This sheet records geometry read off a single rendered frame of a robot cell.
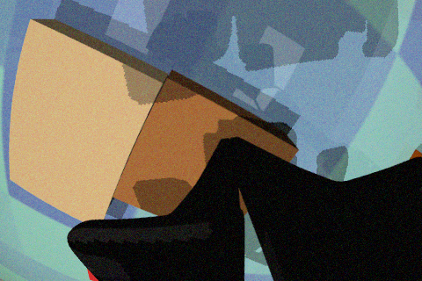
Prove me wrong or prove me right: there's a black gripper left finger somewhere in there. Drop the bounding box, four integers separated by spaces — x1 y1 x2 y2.
67 138 245 281

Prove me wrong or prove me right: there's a tan square block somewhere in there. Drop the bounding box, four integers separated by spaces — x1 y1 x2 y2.
10 18 169 221

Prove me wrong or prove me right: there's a red square block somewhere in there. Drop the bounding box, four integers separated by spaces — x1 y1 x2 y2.
88 270 98 281

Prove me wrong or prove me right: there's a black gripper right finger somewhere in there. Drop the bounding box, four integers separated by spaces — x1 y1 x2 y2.
229 137 422 281

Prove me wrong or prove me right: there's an orange square block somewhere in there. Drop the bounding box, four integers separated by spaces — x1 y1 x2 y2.
113 70 299 217

